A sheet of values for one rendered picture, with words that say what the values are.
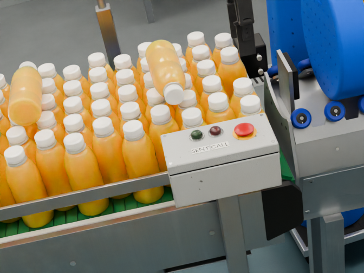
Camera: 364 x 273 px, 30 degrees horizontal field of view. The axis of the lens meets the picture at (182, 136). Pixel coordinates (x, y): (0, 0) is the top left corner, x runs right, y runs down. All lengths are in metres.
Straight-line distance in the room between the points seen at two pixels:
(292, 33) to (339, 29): 0.55
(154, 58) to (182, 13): 2.75
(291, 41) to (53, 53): 2.31
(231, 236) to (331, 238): 0.46
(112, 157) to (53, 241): 0.21
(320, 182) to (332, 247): 0.26
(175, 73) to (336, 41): 0.33
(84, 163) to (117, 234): 0.18
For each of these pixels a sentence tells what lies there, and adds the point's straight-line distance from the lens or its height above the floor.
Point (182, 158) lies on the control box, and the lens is 1.20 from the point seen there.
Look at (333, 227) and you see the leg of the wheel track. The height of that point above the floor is 0.60.
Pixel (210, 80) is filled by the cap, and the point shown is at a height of 1.08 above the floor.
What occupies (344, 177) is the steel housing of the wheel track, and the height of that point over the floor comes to 0.79.
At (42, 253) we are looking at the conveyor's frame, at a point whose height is 0.86.
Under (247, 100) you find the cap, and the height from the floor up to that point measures 1.08.
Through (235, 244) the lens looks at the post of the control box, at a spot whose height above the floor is 0.85.
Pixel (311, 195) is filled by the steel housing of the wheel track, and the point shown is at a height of 0.74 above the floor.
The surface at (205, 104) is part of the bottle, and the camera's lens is 1.43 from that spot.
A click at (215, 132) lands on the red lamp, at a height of 1.11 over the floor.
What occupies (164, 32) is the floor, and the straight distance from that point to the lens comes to 3.98.
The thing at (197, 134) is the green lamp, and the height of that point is 1.11.
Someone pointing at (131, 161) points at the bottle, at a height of 1.02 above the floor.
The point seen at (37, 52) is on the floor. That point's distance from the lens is 4.10.
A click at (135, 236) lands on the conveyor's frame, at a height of 0.85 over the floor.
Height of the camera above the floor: 1.84
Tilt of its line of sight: 36 degrees down
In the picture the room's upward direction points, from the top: 11 degrees counter-clockwise
